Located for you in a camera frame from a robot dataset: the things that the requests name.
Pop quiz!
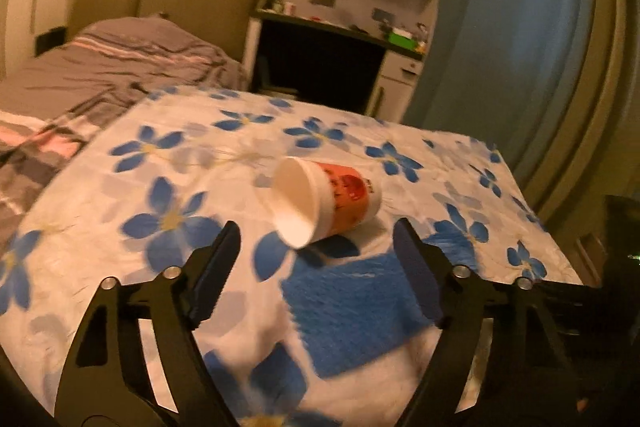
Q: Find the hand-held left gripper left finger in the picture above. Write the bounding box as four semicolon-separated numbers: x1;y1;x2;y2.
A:
54;220;244;427

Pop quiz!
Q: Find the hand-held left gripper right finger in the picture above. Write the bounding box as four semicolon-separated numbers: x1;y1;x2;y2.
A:
392;217;577;427

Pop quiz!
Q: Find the white red-print paper cup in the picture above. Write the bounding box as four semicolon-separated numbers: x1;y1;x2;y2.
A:
272;156;384;251

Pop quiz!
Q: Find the blue sponge cloth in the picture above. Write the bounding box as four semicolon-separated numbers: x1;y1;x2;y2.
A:
279;251;444;379

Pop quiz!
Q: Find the white drawer unit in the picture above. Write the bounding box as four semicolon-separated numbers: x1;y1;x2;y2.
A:
367;52;423;120

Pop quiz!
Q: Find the blue and beige curtain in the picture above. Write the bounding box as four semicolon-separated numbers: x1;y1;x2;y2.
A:
402;0;640;260

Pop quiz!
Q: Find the grey striped bedding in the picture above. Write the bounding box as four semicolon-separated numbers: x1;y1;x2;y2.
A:
0;16;249;228

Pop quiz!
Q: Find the dark wooden desk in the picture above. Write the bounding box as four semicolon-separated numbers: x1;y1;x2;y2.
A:
247;6;432;118

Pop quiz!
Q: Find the black bedside stand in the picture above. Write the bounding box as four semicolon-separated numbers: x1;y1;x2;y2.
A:
35;26;69;57

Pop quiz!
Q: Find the white wardrobe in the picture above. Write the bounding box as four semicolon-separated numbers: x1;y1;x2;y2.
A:
0;0;42;78

